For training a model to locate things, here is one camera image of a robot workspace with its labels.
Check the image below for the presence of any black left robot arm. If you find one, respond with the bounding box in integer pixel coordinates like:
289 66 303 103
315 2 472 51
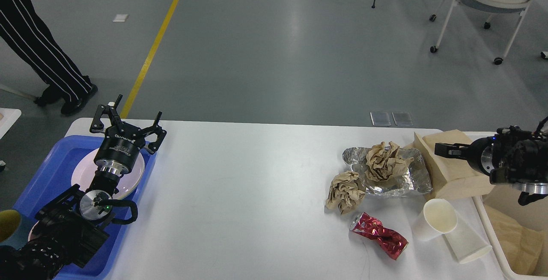
1 95 167 280

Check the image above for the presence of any white plastic bin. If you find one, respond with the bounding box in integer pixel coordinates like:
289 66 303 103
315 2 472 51
465 131 548 277

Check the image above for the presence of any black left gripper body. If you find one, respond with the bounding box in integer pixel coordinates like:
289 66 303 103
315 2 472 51
93 128 145 174

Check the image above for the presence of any pink plate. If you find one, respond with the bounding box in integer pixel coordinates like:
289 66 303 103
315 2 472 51
71 149 146 200

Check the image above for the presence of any right floor plate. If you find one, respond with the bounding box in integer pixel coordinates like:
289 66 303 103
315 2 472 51
392 111 414 127

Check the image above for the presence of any person in black tracksuit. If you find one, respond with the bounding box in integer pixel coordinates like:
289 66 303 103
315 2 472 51
0 0 98 116

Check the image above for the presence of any red foil wrapper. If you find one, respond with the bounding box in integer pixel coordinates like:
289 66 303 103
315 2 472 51
349 212 408 261

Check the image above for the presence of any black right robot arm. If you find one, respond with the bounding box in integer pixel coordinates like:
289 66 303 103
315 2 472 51
434 117 548 206

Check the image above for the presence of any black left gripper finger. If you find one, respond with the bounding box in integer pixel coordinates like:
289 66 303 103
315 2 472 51
89 94 129 137
136 111 167 155

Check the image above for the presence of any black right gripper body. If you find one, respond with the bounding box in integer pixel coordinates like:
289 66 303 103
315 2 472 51
465 137 494 176

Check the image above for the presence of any white paper cup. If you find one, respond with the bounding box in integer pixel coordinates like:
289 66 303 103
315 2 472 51
411 199 492 264

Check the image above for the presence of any white side table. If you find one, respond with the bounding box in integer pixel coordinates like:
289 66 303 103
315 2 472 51
0 108 22 138

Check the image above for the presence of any left floor plate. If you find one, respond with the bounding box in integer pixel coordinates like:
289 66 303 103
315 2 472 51
370 111 392 127

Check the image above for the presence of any small brown paper bag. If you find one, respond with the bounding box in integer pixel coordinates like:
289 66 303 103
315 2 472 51
413 130 495 200

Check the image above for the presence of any floor plate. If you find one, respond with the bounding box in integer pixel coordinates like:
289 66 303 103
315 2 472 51
370 111 392 127
392 111 414 127

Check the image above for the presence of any brown paper ball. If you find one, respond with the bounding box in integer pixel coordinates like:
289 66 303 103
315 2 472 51
365 141 415 181
325 171 366 215

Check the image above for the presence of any large brown paper bag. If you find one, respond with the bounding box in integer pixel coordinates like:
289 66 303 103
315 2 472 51
485 205 547 280

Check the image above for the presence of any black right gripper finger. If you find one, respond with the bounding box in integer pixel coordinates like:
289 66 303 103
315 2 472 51
435 142 470 160

